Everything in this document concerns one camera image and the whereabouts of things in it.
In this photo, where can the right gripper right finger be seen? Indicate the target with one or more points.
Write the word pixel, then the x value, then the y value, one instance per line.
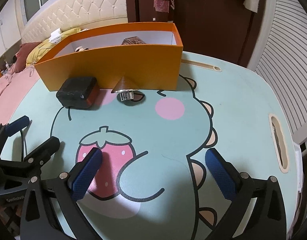
pixel 268 218

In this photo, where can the black glitter case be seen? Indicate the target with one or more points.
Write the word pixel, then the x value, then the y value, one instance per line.
pixel 78 92

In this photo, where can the cream tufted headboard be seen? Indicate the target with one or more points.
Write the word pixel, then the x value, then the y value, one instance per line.
pixel 68 14

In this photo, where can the white louvered closet door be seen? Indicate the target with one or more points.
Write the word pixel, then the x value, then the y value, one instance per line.
pixel 280 58

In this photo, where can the white charger adapter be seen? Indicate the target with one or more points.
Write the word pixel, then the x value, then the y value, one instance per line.
pixel 55 36

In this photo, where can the orange cardboard box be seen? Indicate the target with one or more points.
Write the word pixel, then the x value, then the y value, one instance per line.
pixel 153 65

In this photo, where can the dark red pillow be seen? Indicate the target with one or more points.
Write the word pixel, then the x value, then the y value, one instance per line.
pixel 22 55

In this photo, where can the dark brown wooden door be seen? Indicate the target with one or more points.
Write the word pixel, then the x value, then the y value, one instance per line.
pixel 223 29

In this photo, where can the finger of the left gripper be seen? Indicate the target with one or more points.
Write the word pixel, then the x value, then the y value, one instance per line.
pixel 16 126
pixel 42 154

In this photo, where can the white haired doll figurine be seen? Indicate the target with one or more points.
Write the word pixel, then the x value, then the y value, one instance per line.
pixel 81 48

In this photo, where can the brown playing card box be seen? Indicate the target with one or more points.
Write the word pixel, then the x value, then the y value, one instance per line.
pixel 132 40

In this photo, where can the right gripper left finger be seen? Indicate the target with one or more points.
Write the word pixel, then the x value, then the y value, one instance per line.
pixel 39 219

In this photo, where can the yellow pillow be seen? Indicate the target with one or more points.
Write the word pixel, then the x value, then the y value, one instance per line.
pixel 41 49

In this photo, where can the pink bed blanket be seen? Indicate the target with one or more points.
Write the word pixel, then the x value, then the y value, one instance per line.
pixel 13 90

